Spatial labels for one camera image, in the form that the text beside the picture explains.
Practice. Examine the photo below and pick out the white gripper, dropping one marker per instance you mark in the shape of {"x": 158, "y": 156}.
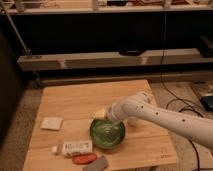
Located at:
{"x": 114, "y": 113}

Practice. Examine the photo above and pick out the wooden shelf unit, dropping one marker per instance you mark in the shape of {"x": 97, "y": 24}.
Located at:
{"x": 86, "y": 41}

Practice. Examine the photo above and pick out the green ceramic bowl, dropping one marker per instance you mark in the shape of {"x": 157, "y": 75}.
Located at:
{"x": 106, "y": 135}

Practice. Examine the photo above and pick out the orange carrot toy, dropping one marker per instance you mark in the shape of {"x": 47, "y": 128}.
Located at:
{"x": 84, "y": 159}

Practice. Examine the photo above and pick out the dark box on floor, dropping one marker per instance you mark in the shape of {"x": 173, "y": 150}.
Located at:
{"x": 207, "y": 102}

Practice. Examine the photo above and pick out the metal pole stand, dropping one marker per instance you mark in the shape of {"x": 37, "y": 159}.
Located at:
{"x": 26, "y": 50}

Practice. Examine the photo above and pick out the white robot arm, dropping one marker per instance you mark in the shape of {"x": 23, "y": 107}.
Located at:
{"x": 197, "y": 129}

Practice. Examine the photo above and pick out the wooden table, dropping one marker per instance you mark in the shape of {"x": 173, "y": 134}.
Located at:
{"x": 144, "y": 145}

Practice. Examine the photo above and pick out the grey sponge block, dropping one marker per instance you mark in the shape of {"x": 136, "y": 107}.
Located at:
{"x": 98, "y": 165}

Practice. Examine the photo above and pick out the black round object on shelf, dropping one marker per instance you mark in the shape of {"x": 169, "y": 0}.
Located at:
{"x": 131, "y": 52}

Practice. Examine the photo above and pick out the white plastic bottle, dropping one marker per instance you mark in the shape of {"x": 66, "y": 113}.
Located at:
{"x": 72, "y": 148}

